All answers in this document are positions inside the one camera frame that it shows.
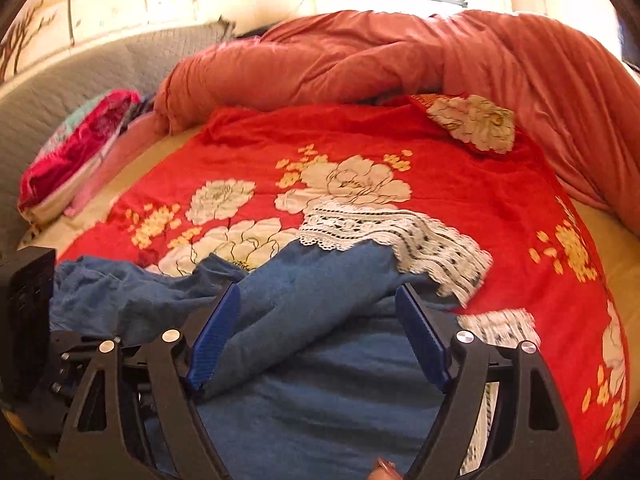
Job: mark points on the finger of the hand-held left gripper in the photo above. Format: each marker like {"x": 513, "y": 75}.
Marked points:
{"x": 72, "y": 355}

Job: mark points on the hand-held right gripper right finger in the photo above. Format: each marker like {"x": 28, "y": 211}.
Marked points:
{"x": 420, "y": 337}

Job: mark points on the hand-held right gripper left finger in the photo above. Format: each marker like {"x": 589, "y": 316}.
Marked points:
{"x": 216, "y": 332}

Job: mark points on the blue pants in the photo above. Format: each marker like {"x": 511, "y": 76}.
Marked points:
{"x": 310, "y": 410}

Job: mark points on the person's right hand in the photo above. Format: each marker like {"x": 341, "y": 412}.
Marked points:
{"x": 386, "y": 470}

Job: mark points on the white lace cloth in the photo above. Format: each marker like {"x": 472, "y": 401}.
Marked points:
{"x": 400, "y": 240}

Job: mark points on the red floral blanket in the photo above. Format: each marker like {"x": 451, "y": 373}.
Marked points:
{"x": 450, "y": 185}

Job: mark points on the pink floral pillow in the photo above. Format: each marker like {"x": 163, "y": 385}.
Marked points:
{"x": 75, "y": 155}

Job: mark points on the pink sheet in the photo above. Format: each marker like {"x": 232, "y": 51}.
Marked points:
{"x": 117, "y": 160}

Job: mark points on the beige bed sheet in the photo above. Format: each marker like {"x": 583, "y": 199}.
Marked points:
{"x": 625, "y": 270}

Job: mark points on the grey quilted headboard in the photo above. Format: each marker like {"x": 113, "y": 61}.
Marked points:
{"x": 100, "y": 70}

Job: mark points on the orange-pink duvet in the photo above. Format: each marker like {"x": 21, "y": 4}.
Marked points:
{"x": 350, "y": 60}

